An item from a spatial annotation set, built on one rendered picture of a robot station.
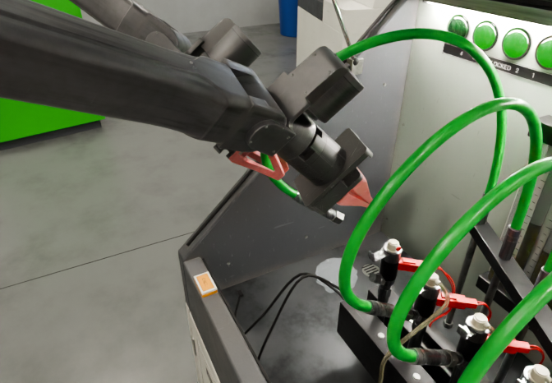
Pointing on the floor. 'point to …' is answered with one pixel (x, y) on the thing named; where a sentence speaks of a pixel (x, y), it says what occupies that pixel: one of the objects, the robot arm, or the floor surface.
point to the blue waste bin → (288, 5)
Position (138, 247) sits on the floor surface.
